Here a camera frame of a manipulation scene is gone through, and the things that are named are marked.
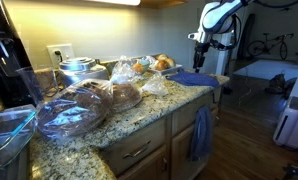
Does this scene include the large bagged dark bread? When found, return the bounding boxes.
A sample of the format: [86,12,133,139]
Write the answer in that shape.
[35,78,115,141]

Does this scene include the white roll tray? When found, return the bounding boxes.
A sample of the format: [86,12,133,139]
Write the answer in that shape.
[148,53,184,76]

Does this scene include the black power plug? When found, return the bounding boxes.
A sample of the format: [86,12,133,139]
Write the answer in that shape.
[54,49,64,65]

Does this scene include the wooden upper cabinet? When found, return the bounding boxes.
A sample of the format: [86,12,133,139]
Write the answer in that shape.
[138,0,191,10]

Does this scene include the clear glass measuring pitcher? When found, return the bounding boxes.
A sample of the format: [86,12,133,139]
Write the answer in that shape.
[16,65,60,105]

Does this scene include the black corner object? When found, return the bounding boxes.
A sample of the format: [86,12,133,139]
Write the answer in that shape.
[281,162,298,180]

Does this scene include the narrow wooden drawer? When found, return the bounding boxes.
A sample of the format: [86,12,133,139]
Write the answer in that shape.
[100,116,169,176]

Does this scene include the metal door handle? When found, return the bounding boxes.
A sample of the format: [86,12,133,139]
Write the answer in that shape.
[161,156,169,173]

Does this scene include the white wall outlet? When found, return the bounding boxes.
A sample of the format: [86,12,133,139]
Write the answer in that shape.
[46,43,76,70]

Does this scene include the white door frame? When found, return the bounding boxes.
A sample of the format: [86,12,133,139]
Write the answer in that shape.
[215,31,234,76]

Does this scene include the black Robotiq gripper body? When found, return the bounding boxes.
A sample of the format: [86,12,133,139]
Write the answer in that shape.
[193,42,210,57]

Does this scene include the wide wooden cabinet door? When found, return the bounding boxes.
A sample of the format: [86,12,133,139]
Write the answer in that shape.
[170,109,220,180]

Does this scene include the under-cabinet light strip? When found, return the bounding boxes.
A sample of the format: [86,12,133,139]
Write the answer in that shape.
[84,0,142,7]

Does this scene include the white air purifier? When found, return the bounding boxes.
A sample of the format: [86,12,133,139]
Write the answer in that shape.
[272,95,298,150]

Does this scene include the golden bread roll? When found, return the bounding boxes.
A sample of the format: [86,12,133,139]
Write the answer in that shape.
[154,59,170,72]
[165,57,177,69]
[156,53,169,62]

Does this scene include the silver white rice cooker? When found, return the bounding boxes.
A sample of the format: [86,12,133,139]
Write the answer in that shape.
[58,56,110,89]

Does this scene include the black bicycle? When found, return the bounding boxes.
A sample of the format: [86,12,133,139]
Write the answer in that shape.
[247,32,295,61]

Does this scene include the small bagged bread loaf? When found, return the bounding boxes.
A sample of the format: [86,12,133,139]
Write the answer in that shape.
[109,55,144,114]

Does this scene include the wide wooden drawer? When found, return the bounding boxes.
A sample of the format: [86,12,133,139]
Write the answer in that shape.
[171,91,215,136]

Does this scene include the clear crumpled plastic bag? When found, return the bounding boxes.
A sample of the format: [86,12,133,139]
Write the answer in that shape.
[140,73,170,98]

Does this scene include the tall dark case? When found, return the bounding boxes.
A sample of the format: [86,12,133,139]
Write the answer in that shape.
[238,13,257,61]

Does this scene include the thin white floor cable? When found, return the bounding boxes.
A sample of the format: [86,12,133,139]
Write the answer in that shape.
[238,76,254,105]

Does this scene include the black coffee machine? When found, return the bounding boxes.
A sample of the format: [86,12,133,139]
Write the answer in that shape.
[0,0,37,110]

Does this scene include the white floor mat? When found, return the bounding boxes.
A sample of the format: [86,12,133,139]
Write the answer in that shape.
[233,59,298,82]

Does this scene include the dusty grey-blue towel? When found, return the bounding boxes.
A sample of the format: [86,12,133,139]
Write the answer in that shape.
[188,105,214,163]

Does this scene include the metal drawer handle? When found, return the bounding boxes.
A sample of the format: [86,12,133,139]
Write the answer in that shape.
[121,139,153,160]

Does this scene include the clear plastic lidded container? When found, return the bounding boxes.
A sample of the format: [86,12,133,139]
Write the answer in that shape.
[0,104,39,173]

